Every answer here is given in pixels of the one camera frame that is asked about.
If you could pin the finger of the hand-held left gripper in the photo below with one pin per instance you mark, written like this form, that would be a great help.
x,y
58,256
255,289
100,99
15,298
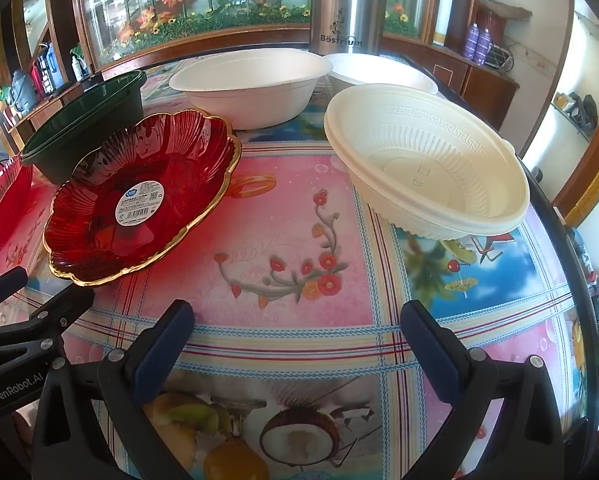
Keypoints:
x,y
64,307
4,282

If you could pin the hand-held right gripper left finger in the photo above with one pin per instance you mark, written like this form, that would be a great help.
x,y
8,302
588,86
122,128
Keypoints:
x,y
164,350

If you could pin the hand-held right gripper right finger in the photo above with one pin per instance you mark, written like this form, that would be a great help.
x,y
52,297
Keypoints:
x,y
424,340

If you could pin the dark green plastic bowl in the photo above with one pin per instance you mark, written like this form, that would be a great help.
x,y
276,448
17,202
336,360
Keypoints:
x,y
94,110

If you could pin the large white paper bowl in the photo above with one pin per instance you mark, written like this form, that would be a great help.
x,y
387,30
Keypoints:
x,y
249,75

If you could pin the printed colourful tablecloth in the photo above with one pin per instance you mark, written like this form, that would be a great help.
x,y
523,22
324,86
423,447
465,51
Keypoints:
x,y
289,230

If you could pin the cream patterned plastic bowl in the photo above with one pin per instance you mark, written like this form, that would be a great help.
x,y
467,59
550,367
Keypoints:
x,y
429,160

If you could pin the blue grey kettle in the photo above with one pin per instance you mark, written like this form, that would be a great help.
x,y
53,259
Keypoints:
x,y
19,91

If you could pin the white bottle green top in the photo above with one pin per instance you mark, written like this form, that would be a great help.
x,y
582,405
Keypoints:
x,y
78,65

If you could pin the wooden cabinet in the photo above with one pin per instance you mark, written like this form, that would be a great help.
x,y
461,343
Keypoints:
x,y
484,90

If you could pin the small white paper bowl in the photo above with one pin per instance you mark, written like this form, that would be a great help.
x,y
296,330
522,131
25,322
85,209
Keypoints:
x,y
379,72

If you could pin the purple bottle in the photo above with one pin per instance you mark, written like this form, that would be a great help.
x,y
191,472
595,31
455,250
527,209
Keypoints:
x,y
483,47
471,42

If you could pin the brown basket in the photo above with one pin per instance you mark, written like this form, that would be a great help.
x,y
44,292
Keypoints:
x,y
493,25

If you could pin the stainless steel thermos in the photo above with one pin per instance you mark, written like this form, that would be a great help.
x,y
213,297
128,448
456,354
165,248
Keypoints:
x,y
349,0

